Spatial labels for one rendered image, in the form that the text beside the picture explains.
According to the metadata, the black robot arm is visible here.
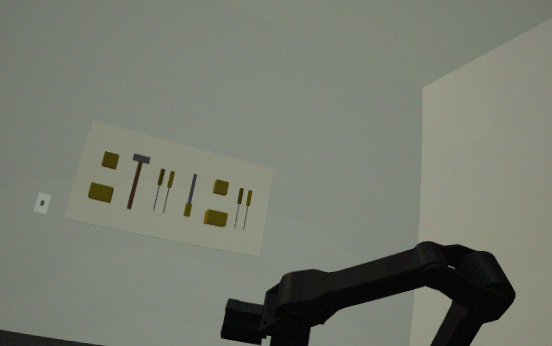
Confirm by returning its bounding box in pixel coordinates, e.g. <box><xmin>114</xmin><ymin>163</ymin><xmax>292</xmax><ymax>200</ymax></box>
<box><xmin>221</xmin><ymin>241</ymin><xmax>516</xmax><ymax>346</ymax></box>

